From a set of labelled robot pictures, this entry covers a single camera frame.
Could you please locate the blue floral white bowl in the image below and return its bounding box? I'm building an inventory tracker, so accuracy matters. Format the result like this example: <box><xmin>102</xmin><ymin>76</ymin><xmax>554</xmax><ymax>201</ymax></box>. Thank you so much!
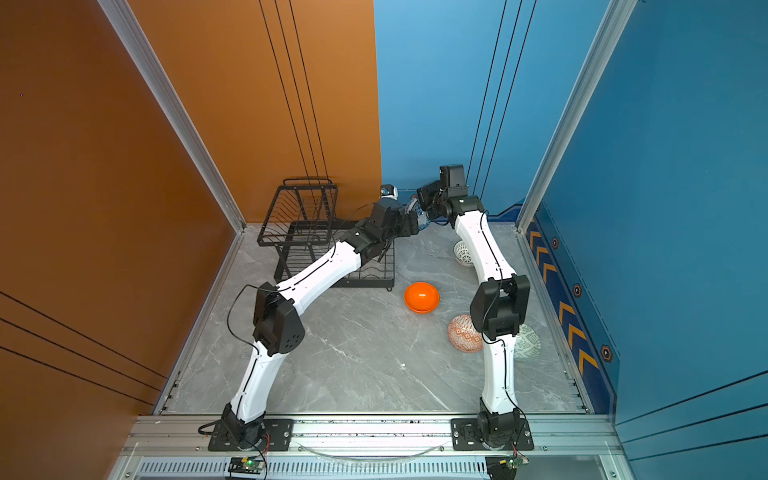
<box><xmin>406</xmin><ymin>195</ymin><xmax>430</xmax><ymax>231</ymax></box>

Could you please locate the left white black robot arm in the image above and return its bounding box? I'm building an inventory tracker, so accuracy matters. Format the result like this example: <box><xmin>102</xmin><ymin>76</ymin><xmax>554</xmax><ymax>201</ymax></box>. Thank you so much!
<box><xmin>219</xmin><ymin>197</ymin><xmax>419</xmax><ymax>449</ymax></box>

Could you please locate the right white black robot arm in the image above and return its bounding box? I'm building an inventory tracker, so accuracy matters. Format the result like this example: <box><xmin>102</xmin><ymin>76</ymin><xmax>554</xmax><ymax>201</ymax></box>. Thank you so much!
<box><xmin>417</xmin><ymin>181</ymin><xmax>534</xmax><ymax>451</ymax></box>

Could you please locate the white lattice pattern bowl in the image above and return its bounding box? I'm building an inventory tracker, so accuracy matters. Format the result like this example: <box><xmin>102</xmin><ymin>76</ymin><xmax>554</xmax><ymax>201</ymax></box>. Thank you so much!
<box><xmin>453</xmin><ymin>240</ymin><xmax>474</xmax><ymax>267</ymax></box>

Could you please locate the orange plastic bowl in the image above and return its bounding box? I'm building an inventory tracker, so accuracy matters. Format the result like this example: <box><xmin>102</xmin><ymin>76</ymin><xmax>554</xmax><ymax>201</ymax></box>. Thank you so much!
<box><xmin>404</xmin><ymin>282</ymin><xmax>440</xmax><ymax>314</ymax></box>

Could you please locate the red geometric pattern bowl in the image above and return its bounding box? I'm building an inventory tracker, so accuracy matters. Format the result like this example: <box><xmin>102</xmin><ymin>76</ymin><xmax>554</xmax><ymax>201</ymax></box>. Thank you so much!
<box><xmin>447</xmin><ymin>315</ymin><xmax>484</xmax><ymax>353</ymax></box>

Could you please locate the green geometric pattern bowl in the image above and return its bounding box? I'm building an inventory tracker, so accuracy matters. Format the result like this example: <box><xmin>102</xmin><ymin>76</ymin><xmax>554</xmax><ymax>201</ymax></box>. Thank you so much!
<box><xmin>514</xmin><ymin>325</ymin><xmax>542</xmax><ymax>361</ymax></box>

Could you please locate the right green circuit board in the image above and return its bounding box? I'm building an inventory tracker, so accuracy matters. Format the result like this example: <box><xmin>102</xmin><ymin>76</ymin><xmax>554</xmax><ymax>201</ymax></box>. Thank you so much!
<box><xmin>485</xmin><ymin>454</ymin><xmax>529</xmax><ymax>480</ymax></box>

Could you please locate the green circuit board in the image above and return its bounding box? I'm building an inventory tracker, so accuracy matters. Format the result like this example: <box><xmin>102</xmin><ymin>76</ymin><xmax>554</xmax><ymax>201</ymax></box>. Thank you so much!
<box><xmin>227</xmin><ymin>456</ymin><xmax>267</xmax><ymax>479</ymax></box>
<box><xmin>485</xmin><ymin>454</ymin><xmax>529</xmax><ymax>480</ymax></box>

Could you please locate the left green circuit board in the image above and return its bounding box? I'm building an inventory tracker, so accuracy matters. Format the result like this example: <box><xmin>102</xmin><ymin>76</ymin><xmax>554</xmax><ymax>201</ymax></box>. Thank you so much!
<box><xmin>227</xmin><ymin>456</ymin><xmax>267</xmax><ymax>479</ymax></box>

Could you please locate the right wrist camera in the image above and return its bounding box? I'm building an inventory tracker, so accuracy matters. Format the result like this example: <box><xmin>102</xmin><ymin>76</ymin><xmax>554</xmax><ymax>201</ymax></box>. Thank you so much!
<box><xmin>440</xmin><ymin>164</ymin><xmax>467</xmax><ymax>190</ymax></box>

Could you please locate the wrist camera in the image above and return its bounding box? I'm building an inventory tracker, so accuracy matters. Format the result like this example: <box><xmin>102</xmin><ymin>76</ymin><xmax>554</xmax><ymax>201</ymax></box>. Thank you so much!
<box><xmin>440</xmin><ymin>164</ymin><xmax>467</xmax><ymax>190</ymax></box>
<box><xmin>380</xmin><ymin>184</ymin><xmax>399</xmax><ymax>200</ymax></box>

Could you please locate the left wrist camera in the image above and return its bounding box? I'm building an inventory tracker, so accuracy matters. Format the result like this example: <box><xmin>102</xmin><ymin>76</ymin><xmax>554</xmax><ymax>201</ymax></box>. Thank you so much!
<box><xmin>380</xmin><ymin>184</ymin><xmax>399</xmax><ymax>200</ymax></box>

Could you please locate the black wire dish rack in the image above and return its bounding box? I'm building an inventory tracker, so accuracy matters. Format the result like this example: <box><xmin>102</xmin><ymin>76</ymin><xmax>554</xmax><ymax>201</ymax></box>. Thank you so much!
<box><xmin>258</xmin><ymin>177</ymin><xmax>396</xmax><ymax>290</ymax></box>

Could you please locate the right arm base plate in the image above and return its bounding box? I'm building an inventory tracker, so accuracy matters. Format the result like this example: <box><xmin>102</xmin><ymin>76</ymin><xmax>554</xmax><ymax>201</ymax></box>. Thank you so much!
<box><xmin>449</xmin><ymin>417</ymin><xmax>535</xmax><ymax>452</ymax></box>

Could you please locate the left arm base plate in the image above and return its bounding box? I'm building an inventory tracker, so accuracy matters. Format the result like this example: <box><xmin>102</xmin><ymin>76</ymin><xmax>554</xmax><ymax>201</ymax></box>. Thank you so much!
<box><xmin>207</xmin><ymin>418</ymin><xmax>294</xmax><ymax>453</ymax></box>

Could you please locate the aluminium front rail frame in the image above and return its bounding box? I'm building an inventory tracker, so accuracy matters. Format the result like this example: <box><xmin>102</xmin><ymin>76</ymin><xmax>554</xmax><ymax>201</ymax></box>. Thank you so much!
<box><xmin>109</xmin><ymin>413</ymin><xmax>634</xmax><ymax>479</ymax></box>

